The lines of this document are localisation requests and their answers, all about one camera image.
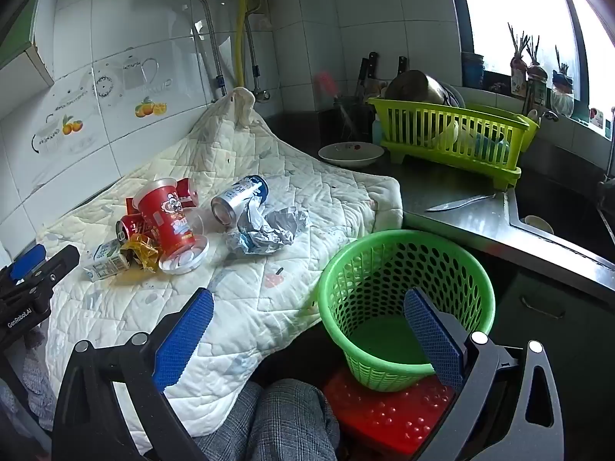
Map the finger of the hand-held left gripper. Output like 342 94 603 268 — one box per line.
19 245 80 298
0 244 47 295

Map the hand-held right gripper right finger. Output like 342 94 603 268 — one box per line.
404 288 565 461

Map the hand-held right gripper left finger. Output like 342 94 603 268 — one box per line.
52 288 215 461

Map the green plastic basket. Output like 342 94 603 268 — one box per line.
317 229 497 392

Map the blue and silver can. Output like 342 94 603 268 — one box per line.
211 175 270 226

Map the small white milk carton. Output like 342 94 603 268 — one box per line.
84 240 130 282

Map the person's plaid trouser leg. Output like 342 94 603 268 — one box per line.
10 331 61 433
192 378 342 461

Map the clear plastic lid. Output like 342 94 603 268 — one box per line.
158 237 209 275

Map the red drink can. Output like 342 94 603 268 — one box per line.
116 215 150 243

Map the yellow crumpled wrapper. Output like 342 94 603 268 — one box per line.
120 233 159 272

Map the red plastic stool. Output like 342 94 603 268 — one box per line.
322 365 457 457

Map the clear plastic cup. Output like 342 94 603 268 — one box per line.
185 206 217 238

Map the red cartoon drink cup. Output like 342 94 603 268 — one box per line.
132 177 198 260

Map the crumpled silver foil wrapper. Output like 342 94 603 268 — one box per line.
226 202 311 255

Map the metal table knife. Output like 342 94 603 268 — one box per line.
427 193 497 213

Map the small red box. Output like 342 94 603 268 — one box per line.
175 177 200 208

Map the dark base cabinet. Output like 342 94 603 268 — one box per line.
480 269 615 461

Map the small white bowl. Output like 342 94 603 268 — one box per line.
524 214 555 236

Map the steel sink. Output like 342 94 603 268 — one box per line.
507 173 615 270

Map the white quilted blanket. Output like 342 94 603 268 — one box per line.
36 86 404 438

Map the white ceramic bowl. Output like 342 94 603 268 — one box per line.
318 141 385 169

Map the blue bowl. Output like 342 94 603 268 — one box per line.
475 133 510 155

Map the green dish rack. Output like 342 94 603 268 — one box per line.
367 97 541 190

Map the dark knife holder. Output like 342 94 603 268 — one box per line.
334 96 376 140

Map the stack of plates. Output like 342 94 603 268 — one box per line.
442 81 467 109

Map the metal pot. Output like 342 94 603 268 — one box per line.
384 70 447 106

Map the blue pot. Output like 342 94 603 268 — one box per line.
461 52 486 90

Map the jar with sprouting bulb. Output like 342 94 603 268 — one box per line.
550 45 575 118
526 36 549 116
508 24 529 97

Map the red spatula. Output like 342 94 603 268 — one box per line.
317 72 339 101

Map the metal cabinet handle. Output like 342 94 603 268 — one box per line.
521 295 565 320

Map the green wall cabinet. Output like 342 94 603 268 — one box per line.
0 0 56 90

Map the braided metal hose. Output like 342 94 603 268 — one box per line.
189 0 228 99
243 0 270 101

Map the yellow gas hose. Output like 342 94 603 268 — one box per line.
234 0 251 90

